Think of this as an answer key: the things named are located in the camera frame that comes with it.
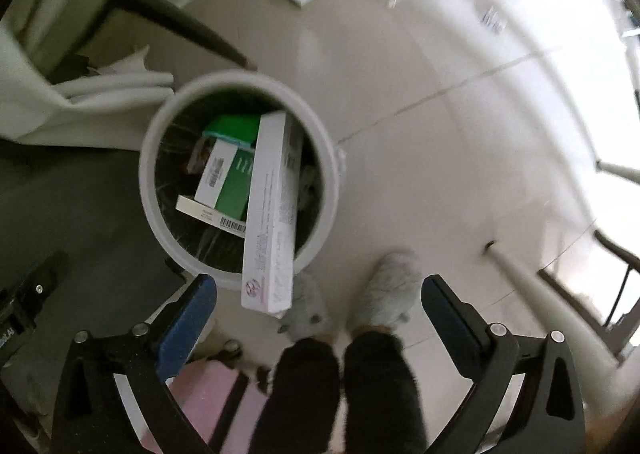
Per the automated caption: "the long white box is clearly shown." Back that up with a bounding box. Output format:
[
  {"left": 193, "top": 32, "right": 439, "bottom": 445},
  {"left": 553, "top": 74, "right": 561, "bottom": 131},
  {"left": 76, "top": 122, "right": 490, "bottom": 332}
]
[{"left": 241, "top": 110, "right": 303, "bottom": 319}]

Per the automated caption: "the red brown packet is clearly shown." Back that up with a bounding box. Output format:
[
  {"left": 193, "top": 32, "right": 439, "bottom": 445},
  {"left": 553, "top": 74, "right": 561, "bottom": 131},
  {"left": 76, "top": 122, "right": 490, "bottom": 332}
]
[{"left": 187, "top": 137, "right": 213, "bottom": 172}]

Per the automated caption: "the pink seat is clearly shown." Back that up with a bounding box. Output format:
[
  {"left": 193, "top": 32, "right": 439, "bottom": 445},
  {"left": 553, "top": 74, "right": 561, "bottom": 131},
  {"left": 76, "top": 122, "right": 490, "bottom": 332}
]
[{"left": 170, "top": 364, "right": 266, "bottom": 454}]

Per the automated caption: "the white cloth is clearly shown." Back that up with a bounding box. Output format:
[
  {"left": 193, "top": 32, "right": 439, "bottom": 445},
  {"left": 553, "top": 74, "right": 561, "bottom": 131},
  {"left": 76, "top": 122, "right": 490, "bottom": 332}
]
[{"left": 0, "top": 0, "right": 176, "bottom": 150}]

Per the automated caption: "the person's left leg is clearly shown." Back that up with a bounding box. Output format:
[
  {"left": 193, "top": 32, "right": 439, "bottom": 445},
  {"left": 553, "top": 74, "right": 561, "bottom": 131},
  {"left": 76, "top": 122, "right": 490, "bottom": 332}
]
[{"left": 248, "top": 334, "right": 346, "bottom": 454}]

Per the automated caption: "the person's leg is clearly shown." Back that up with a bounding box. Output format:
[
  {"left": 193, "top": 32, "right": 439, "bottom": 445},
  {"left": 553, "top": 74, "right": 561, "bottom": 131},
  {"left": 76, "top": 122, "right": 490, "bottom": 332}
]
[
  {"left": 342, "top": 329, "right": 428, "bottom": 454},
  {"left": 248, "top": 334, "right": 346, "bottom": 454}
]

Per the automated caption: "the dark wooden frame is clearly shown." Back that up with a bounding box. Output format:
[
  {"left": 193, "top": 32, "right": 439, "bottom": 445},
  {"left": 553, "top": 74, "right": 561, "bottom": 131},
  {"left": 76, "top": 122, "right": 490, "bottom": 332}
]
[{"left": 537, "top": 229, "right": 640, "bottom": 350}]

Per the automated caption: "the white green box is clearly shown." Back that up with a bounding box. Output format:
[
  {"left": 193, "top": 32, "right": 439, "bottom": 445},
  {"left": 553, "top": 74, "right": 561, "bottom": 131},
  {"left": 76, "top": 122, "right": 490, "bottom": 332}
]
[{"left": 194, "top": 114, "right": 262, "bottom": 221}]

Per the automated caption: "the grey fluffy slipper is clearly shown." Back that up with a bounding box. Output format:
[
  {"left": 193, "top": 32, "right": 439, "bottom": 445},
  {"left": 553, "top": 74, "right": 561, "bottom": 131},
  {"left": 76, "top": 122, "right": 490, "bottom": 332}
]
[
  {"left": 277, "top": 269, "right": 333, "bottom": 340},
  {"left": 346, "top": 248, "right": 423, "bottom": 335}
]

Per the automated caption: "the black bin liner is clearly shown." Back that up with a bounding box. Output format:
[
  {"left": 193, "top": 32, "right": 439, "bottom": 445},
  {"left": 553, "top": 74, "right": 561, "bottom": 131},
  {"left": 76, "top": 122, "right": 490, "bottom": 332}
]
[{"left": 152, "top": 89, "right": 323, "bottom": 265}]

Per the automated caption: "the person's right leg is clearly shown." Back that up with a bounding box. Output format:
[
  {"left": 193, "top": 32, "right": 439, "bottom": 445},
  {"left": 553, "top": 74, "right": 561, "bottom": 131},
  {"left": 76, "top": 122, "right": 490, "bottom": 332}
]
[{"left": 342, "top": 329, "right": 428, "bottom": 454}]

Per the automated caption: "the black furniture leg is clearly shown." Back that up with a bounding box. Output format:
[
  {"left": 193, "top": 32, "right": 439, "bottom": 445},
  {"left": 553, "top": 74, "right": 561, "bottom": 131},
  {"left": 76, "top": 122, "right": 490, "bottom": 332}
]
[{"left": 112, "top": 0, "right": 258, "bottom": 71}]

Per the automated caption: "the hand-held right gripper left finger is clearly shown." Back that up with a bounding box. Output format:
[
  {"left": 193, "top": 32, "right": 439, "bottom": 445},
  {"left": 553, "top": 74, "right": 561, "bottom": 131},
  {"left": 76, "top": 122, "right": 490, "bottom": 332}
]
[{"left": 50, "top": 273, "right": 218, "bottom": 454}]

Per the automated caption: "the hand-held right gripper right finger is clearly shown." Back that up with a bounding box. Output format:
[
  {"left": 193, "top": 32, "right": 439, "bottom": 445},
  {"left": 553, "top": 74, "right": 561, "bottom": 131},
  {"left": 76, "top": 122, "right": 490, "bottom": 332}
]
[{"left": 421, "top": 274, "right": 587, "bottom": 454}]

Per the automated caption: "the white round trash bin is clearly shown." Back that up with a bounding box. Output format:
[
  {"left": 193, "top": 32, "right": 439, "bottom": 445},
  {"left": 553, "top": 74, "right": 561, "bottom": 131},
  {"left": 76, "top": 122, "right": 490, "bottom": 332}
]
[{"left": 139, "top": 69, "right": 347, "bottom": 291}]

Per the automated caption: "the white box with barcode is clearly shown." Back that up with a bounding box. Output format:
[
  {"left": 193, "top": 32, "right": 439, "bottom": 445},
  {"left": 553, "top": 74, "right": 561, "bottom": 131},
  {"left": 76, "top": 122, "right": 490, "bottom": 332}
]
[{"left": 175, "top": 194, "right": 248, "bottom": 238}]

